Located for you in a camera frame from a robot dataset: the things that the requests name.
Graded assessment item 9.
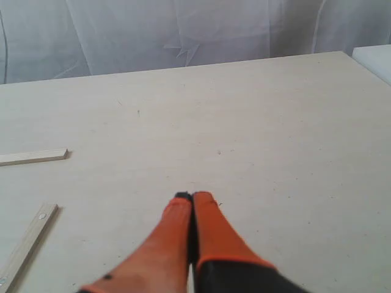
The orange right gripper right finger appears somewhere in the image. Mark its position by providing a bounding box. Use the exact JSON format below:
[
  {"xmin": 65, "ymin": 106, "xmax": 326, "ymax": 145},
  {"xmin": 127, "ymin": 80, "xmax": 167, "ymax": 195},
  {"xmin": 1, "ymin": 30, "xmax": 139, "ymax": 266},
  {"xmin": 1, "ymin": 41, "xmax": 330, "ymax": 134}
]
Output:
[{"xmin": 192, "ymin": 192, "xmax": 306, "ymax": 292}]

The plain wood strip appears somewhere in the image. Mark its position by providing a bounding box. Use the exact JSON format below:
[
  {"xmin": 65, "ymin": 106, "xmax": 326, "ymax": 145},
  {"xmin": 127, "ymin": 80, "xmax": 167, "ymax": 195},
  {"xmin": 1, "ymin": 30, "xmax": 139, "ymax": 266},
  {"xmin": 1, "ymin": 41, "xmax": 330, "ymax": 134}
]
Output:
[{"xmin": 1, "ymin": 148, "xmax": 68, "ymax": 167}]

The white backdrop cloth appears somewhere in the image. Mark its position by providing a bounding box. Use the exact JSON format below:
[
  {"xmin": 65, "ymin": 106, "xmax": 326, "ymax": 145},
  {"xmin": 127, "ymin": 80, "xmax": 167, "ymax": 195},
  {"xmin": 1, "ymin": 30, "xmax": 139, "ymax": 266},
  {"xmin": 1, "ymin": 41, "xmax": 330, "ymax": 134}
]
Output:
[{"xmin": 1, "ymin": 1, "xmax": 390, "ymax": 84}]

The white foam block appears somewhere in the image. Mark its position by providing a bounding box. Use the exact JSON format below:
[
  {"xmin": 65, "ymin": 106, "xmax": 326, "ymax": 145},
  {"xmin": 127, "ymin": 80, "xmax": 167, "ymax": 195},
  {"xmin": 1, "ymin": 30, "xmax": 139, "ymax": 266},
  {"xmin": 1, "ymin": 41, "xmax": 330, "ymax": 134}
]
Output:
[{"xmin": 352, "ymin": 45, "xmax": 391, "ymax": 85}]

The wood strip with magnets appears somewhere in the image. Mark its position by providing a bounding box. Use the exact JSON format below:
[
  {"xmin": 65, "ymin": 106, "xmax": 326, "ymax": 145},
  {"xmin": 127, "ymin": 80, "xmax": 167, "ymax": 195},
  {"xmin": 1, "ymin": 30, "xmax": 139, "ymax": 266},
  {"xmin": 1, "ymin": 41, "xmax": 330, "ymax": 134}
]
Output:
[{"xmin": 1, "ymin": 203, "xmax": 59, "ymax": 292}]

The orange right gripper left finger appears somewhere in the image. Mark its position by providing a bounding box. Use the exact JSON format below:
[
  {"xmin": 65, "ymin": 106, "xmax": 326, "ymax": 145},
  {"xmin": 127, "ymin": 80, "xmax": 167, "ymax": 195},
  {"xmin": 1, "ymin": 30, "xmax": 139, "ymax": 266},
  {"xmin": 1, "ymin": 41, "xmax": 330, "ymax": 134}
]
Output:
[{"xmin": 79, "ymin": 192, "xmax": 192, "ymax": 292}]

